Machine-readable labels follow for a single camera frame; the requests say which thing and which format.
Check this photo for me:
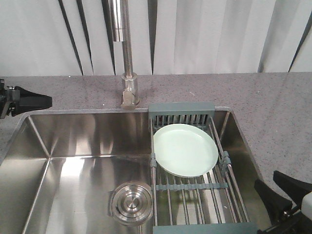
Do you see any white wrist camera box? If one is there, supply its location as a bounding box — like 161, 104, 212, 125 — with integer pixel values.
301, 192, 312, 220

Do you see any light green round plate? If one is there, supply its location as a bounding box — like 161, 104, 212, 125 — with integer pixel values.
153, 124, 218, 177

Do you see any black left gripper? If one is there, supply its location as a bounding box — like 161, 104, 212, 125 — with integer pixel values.
0, 79, 53, 119

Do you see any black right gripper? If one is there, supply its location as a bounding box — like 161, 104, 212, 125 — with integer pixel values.
254, 171, 312, 234

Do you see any stainless steel sink basin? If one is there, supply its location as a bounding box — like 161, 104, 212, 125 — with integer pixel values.
0, 109, 271, 234

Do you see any steel kitchen faucet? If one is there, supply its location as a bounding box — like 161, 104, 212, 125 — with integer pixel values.
108, 0, 139, 110

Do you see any round steel sink drain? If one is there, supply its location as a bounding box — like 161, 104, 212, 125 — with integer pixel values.
108, 181, 153, 226

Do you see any white pleated curtain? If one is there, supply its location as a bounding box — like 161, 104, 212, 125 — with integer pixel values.
0, 0, 312, 77

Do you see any grey dish drying rack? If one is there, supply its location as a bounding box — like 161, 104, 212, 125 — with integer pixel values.
148, 102, 258, 234

